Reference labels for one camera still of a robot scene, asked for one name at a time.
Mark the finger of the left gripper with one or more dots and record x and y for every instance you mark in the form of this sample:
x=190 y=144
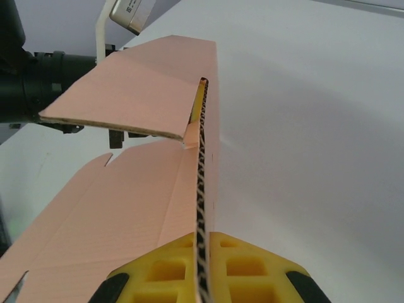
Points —
x=137 y=134
x=115 y=139

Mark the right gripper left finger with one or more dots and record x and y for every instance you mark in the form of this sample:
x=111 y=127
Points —
x=164 y=277

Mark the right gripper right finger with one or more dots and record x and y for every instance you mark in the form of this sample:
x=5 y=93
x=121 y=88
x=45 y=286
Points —
x=252 y=277

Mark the pink cardboard box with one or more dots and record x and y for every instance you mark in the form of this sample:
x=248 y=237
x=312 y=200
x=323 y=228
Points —
x=126 y=205

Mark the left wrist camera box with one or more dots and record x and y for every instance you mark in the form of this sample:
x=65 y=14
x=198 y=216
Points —
x=132 y=15

